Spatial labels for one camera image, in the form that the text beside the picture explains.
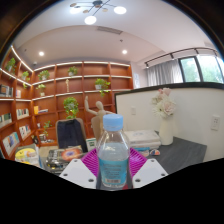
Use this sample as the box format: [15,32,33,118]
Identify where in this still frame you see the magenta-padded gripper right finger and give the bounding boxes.
[127,148,169,189]

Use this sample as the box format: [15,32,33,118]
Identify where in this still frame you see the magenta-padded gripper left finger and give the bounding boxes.
[59,148,100,190]

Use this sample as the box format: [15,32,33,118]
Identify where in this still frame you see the clear blue-capped water bottle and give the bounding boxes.
[95,113,131,191]

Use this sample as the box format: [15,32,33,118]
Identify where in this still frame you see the dark book stack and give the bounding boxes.
[44,145,84,174]

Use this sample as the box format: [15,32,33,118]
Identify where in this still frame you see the green and white carton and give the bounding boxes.
[85,137,98,153]

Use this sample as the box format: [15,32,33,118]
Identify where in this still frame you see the dark office chair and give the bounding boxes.
[55,118,89,154]

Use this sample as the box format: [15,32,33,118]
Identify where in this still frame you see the white vase with flowers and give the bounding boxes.
[151,87,177,146]

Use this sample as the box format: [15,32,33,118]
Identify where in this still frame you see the tan chair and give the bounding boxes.
[90,114,104,141]

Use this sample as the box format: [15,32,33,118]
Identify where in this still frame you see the wooden artist mannequin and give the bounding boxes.
[83,95,116,143]

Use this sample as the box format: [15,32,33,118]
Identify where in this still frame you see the white partition with black top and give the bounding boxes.
[114,81,224,163]

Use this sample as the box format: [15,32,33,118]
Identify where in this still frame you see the grey curtain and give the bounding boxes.
[146,59,184,88]

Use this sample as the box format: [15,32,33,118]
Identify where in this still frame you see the window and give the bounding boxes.
[178,53,224,84]

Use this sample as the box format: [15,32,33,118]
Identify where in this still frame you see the branched ceiling lamp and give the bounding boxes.
[69,0,128,26]

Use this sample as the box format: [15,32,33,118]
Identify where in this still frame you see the wooden wall shelf unit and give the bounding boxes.
[0,44,134,161]

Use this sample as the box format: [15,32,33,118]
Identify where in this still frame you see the black ceiling track rail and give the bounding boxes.
[144,46,218,69]

